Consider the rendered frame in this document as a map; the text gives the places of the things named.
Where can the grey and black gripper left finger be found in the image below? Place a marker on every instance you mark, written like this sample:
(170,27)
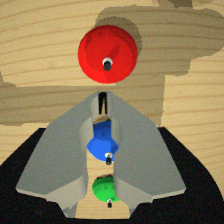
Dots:
(50,165)

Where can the red dome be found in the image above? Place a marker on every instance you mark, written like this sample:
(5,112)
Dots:
(104,46)

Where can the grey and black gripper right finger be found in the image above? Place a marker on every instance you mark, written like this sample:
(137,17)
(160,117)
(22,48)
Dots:
(152,165)

